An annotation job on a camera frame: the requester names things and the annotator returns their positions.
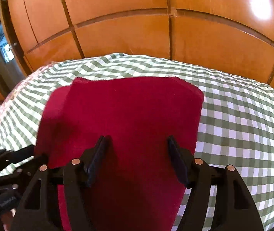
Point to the dark red garment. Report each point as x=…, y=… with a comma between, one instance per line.
x=135, y=187

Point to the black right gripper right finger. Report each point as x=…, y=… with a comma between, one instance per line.
x=234, y=208

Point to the green white checkered bedsheet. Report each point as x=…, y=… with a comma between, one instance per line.
x=237, y=118

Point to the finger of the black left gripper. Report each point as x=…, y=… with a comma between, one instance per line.
x=23, y=174
x=8, y=157

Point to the person's left hand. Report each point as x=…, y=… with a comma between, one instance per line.
x=7, y=219

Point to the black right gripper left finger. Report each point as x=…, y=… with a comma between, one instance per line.
x=58, y=198

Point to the wooden wardrobe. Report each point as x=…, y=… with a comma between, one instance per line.
x=233, y=36

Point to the floral pink quilt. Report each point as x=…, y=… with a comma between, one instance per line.
x=28, y=99

